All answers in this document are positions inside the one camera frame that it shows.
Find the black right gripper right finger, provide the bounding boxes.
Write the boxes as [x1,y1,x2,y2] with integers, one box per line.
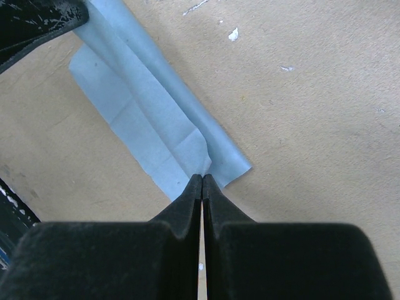
[202,175,392,299]

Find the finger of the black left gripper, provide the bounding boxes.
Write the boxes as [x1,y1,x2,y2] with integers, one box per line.
[1,1,89,73]

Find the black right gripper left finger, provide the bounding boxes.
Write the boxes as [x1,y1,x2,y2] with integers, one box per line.
[1,175,202,299]

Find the blue cleaning cloth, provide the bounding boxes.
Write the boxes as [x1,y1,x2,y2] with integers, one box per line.
[69,1,251,199]

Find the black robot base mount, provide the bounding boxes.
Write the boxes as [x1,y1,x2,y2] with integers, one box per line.
[0,179,41,276]

